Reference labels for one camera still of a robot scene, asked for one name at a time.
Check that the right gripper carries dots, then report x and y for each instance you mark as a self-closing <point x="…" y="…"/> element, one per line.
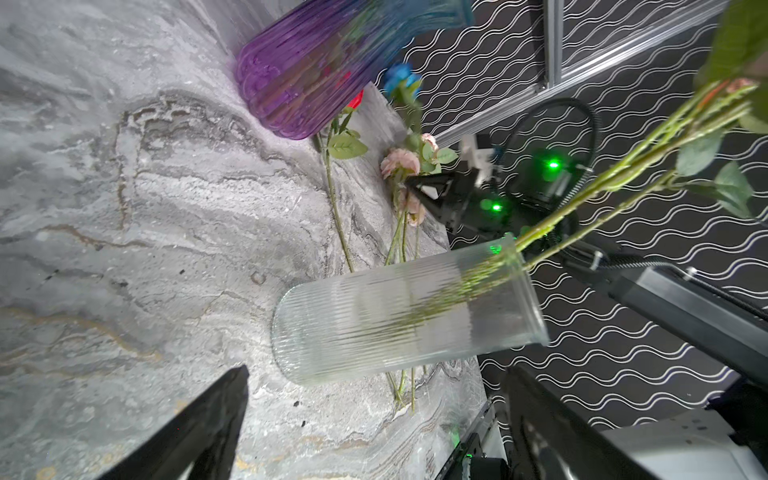
<point x="455" y="201"/>

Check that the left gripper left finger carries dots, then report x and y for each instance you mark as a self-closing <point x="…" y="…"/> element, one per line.
<point x="198" y="443"/>

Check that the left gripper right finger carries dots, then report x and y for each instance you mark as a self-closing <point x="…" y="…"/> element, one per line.
<point x="538" y="420"/>

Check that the pink rose spray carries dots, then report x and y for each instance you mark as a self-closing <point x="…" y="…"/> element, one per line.
<point x="413" y="222"/>

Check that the clear glass jar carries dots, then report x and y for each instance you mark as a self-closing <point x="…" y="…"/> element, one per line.
<point x="350" y="326"/>

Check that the blue flower stem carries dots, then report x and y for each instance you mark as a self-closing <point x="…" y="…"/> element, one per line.
<point x="402" y="87"/>

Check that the purple blue glass vase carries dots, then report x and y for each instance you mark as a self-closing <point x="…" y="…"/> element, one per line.
<point x="304" y="69"/>

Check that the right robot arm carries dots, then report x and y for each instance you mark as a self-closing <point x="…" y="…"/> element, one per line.
<point x="726" y="439"/>

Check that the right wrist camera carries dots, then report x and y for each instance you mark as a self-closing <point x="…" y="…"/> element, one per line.
<point x="479" y="152"/>

